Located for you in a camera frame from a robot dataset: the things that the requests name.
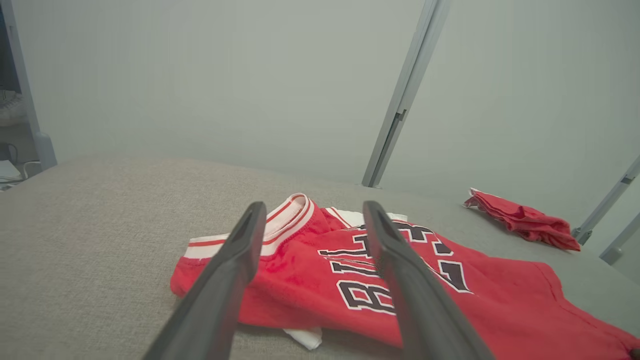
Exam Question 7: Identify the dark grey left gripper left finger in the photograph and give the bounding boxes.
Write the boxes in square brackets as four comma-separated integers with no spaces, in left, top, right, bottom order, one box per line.
[142,201,268,360]

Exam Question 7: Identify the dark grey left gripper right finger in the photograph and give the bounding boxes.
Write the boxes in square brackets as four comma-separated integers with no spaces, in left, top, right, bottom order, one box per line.
[362,200,496,360]

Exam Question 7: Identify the red Bulls basketball jersey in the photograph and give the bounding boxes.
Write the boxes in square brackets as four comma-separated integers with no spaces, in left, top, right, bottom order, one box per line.
[170,193,640,360]

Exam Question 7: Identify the red shorts with white band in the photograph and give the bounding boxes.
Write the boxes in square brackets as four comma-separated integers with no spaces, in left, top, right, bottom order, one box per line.
[463,188,582,252]

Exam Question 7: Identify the cream perforated laundry basket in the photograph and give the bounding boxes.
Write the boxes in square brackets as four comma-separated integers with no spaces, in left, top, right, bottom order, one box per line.
[0,90,27,127]

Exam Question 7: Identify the grey partition support leg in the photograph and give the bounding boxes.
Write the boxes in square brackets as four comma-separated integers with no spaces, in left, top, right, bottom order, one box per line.
[0,0,58,172]

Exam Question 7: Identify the grey slanted partition post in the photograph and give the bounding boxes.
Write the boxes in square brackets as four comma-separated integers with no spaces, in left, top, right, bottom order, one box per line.
[599,212,640,266]
[571,156,640,246]

